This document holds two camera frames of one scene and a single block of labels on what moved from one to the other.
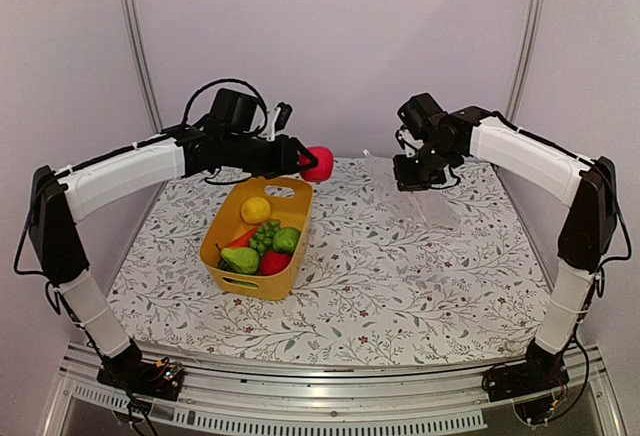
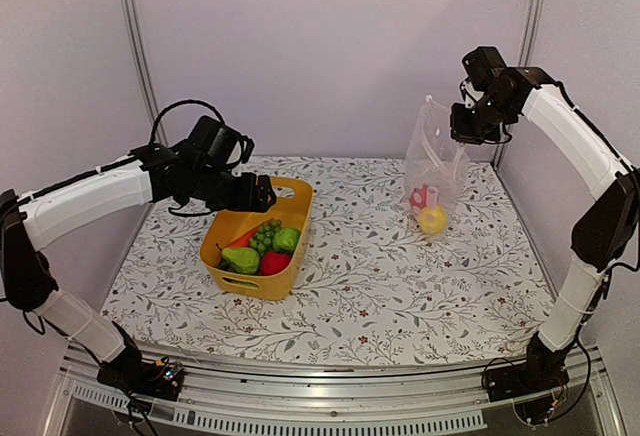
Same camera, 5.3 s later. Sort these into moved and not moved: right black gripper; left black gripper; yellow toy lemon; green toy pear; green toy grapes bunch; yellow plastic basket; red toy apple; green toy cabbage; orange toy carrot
Moved: left black gripper; right black gripper; yellow toy lemon; red toy apple
Not moved: orange toy carrot; yellow plastic basket; green toy grapes bunch; green toy cabbage; green toy pear
